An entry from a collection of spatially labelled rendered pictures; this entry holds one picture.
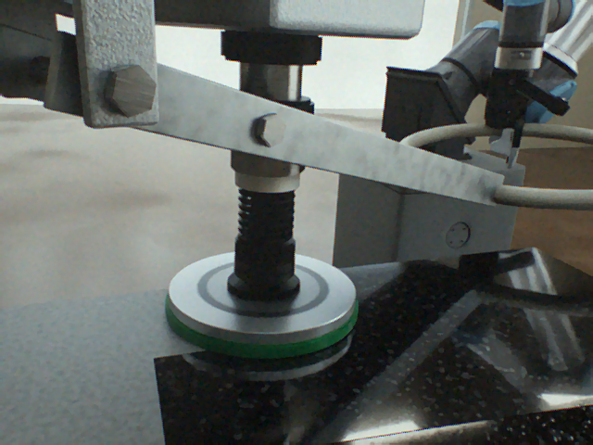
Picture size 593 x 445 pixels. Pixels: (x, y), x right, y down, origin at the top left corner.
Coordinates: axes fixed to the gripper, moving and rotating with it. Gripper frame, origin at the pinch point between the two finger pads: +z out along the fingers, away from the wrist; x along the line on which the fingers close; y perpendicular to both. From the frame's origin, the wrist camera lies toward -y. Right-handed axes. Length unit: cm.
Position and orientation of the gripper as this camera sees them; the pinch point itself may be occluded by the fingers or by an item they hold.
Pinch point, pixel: (511, 160)
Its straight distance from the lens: 136.5
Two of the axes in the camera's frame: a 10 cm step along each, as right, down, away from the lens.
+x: -2.6, 3.6, -9.0
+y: -9.7, -1.0, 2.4
